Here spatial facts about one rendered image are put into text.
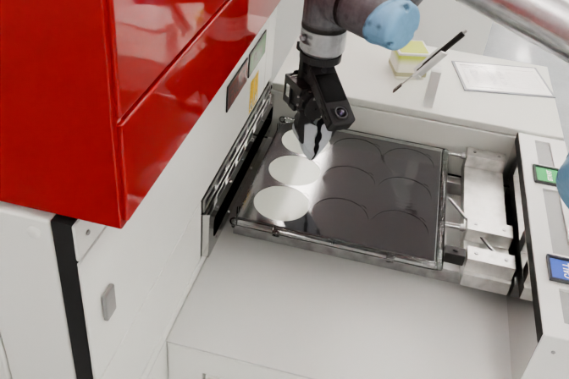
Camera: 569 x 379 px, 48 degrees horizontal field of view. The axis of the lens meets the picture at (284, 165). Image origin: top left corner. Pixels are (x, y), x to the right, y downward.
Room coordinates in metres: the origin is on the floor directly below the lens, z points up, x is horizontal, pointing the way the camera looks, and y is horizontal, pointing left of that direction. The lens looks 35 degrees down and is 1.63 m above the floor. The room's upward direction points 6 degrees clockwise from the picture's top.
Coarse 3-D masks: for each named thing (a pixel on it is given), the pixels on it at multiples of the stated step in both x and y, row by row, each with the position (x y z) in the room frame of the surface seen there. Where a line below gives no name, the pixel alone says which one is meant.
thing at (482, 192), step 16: (464, 160) 1.14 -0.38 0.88; (464, 176) 1.08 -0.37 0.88; (480, 176) 1.09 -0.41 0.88; (496, 176) 1.09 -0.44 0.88; (464, 192) 1.03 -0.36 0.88; (480, 192) 1.03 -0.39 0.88; (496, 192) 1.04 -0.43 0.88; (464, 208) 0.97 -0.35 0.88; (480, 208) 0.98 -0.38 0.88; (496, 208) 0.98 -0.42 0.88; (464, 240) 0.88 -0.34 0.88; (464, 272) 0.80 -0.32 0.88; (480, 288) 0.79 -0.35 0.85; (496, 288) 0.78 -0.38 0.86
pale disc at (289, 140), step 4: (288, 132) 1.15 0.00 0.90; (292, 132) 1.15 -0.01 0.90; (284, 136) 1.13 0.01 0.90; (288, 136) 1.13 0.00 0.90; (292, 136) 1.13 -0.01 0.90; (284, 140) 1.11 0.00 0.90; (288, 140) 1.11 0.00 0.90; (292, 140) 1.12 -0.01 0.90; (296, 140) 1.12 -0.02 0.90; (284, 144) 1.10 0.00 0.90; (288, 144) 1.10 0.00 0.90; (292, 144) 1.10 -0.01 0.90; (296, 144) 1.10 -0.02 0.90; (328, 144) 1.12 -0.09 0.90; (288, 148) 1.09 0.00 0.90; (292, 148) 1.09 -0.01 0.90; (296, 148) 1.09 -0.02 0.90; (300, 148) 1.09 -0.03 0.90; (324, 148) 1.10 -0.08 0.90; (328, 148) 1.10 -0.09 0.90; (296, 152) 1.07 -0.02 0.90; (300, 152) 1.07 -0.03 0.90; (320, 152) 1.08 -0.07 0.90
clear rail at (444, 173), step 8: (448, 152) 1.13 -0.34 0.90; (440, 176) 1.05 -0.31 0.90; (440, 184) 1.02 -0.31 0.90; (440, 192) 0.99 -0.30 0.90; (440, 200) 0.96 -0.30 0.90; (440, 208) 0.94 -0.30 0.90; (440, 216) 0.91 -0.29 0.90; (440, 224) 0.89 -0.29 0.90; (440, 232) 0.87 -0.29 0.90; (440, 240) 0.85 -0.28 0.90; (440, 248) 0.83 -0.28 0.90; (440, 256) 0.80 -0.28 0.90; (440, 264) 0.79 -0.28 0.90
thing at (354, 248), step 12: (252, 228) 0.83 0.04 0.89; (264, 228) 0.83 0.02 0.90; (276, 228) 0.83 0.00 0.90; (312, 240) 0.82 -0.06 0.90; (324, 240) 0.81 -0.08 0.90; (336, 240) 0.82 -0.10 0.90; (360, 252) 0.80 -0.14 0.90; (372, 252) 0.80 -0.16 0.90; (384, 252) 0.80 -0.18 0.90; (408, 264) 0.79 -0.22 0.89; (420, 264) 0.78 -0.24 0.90; (432, 264) 0.78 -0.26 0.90
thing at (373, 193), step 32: (288, 128) 1.16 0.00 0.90; (320, 160) 1.06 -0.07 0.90; (352, 160) 1.07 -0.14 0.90; (384, 160) 1.08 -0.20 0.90; (416, 160) 1.09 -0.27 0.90; (256, 192) 0.93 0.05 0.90; (320, 192) 0.95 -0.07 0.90; (352, 192) 0.96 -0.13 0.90; (384, 192) 0.97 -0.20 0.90; (416, 192) 0.98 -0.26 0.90; (288, 224) 0.85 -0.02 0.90; (320, 224) 0.86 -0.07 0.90; (352, 224) 0.87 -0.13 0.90; (384, 224) 0.88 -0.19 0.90; (416, 224) 0.89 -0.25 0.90; (416, 256) 0.80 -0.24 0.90
